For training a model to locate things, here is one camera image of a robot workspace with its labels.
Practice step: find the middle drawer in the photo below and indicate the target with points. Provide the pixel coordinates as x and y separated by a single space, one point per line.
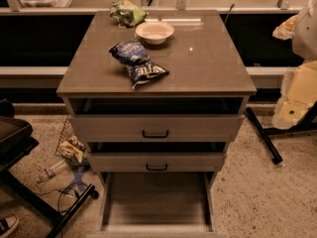
157 162

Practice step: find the white bowl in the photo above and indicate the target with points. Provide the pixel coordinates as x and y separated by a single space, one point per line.
155 33

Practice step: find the snack bag in basket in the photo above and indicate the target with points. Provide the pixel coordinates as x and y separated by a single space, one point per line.
73 148

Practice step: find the black tray on cart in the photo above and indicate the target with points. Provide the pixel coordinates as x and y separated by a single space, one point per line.
12 131

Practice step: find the sneaker shoe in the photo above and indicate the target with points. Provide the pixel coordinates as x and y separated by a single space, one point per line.
8 225

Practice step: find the top drawer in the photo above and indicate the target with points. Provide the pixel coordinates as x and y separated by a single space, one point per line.
156 128

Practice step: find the black table leg base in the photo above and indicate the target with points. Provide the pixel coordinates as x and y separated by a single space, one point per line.
308 123

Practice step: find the blue chip bag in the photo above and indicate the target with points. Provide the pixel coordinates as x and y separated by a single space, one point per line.
134 57

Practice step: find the clear plastic bottle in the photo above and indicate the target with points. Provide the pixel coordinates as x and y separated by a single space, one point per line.
52 171

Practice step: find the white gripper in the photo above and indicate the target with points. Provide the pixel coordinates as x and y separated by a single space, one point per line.
306 34

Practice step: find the grey drawer cabinet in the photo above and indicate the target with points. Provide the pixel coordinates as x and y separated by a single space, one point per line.
206 77

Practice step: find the bottom drawer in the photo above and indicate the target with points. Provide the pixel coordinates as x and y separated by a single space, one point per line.
156 205

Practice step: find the blue tape cross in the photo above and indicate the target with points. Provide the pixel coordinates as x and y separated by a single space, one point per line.
77 182

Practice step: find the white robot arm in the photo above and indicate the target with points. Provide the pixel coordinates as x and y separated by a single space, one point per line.
304 41

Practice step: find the wire basket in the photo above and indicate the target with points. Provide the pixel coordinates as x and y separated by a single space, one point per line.
66 133

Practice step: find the drawer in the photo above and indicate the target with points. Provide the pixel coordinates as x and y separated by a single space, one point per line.
157 162
156 128
156 205

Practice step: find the green chip bag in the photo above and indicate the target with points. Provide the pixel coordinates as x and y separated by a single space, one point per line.
127 13

